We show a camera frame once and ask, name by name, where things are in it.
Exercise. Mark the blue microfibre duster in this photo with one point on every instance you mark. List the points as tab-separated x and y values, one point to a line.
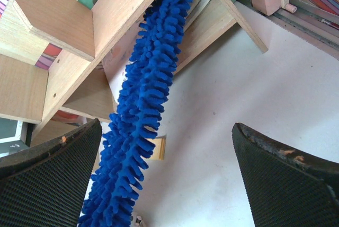
127	145

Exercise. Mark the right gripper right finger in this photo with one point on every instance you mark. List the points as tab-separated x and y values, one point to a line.
285	186

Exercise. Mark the white papers on shelf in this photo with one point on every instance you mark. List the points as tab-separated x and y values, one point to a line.
197	6

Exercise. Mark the light wooden bookshelf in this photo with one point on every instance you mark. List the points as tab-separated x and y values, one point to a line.
49	53

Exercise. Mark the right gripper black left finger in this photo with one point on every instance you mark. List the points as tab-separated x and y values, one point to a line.
45	185

